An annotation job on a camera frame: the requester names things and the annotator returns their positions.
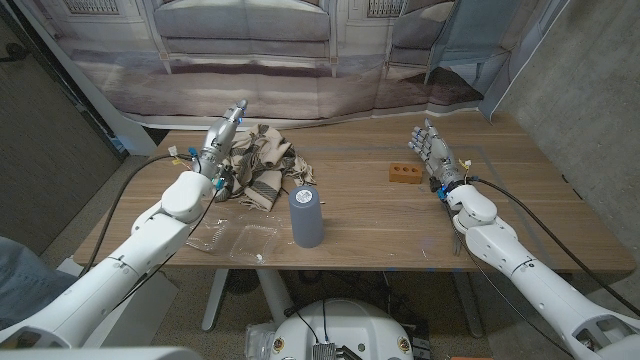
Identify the orange brick block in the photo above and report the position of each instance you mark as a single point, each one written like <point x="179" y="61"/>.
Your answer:
<point x="405" y="173"/>

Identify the grey upturned cup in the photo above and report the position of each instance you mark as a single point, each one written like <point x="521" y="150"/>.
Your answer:
<point x="306" y="220"/>

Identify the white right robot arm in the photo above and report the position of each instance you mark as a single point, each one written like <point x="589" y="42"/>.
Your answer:
<point x="530" y="280"/>

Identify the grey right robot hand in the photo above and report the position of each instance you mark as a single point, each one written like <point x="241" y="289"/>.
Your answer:
<point x="439" y="152"/>

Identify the beige plaid fringed scarf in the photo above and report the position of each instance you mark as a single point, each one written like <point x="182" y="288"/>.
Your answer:
<point x="270" y="160"/>

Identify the person's leg in jeans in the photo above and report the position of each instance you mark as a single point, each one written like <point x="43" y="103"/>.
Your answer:
<point x="25" y="285"/>

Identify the clear plastic clamshell container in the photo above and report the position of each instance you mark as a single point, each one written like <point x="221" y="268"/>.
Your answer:
<point x="255" y="242"/>

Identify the printed sofa room backdrop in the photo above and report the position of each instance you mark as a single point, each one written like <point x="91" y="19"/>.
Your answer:
<point x="300" y="90"/>

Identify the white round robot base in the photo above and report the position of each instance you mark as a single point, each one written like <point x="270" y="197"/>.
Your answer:
<point x="350" y="325"/>

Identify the white table leg frame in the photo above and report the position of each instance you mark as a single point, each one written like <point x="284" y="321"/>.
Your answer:
<point x="215" y="305"/>

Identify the clear plastic floor box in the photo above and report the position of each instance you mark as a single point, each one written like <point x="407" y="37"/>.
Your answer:
<point x="257" y="342"/>

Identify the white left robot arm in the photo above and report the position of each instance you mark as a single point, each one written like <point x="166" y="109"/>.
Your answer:
<point x="125" y="260"/>

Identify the black round floor object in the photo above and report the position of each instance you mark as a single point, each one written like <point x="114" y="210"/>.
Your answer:
<point x="240" y="282"/>

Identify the silver finned module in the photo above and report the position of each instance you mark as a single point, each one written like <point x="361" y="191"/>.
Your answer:
<point x="324" y="351"/>

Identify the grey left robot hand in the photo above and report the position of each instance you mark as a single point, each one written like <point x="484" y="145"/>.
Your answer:
<point x="220" y="140"/>

